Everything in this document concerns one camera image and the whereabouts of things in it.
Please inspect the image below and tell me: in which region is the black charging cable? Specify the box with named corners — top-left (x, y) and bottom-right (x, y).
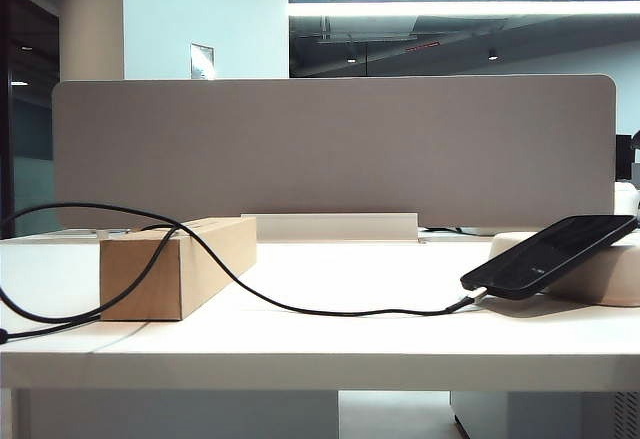
top-left (0, 202), bottom-right (489, 345)

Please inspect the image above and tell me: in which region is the black smartphone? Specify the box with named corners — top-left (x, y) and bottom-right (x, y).
top-left (459, 213), bottom-right (640, 301)

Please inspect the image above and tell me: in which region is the grey desk divider panel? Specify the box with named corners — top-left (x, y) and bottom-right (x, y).
top-left (51, 74), bottom-right (617, 230)

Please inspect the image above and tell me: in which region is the brown cardboard box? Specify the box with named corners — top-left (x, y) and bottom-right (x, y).
top-left (99, 216), bottom-right (258, 322)

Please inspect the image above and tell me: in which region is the long ceiling light strip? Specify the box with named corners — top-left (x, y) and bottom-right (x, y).
top-left (288, 0), bottom-right (640, 18)

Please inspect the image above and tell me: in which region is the beige pulp tray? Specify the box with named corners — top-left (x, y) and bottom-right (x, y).
top-left (489, 231), bottom-right (640, 308)

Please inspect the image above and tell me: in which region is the black monitor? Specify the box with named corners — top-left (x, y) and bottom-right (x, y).
top-left (614, 133), bottom-right (634, 180)

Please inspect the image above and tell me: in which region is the white desk cable flap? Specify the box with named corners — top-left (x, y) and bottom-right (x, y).
top-left (239, 212), bottom-right (419, 244)

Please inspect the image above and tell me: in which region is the framed wall notice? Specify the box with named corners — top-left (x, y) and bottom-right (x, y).
top-left (188, 42), bottom-right (216, 80)

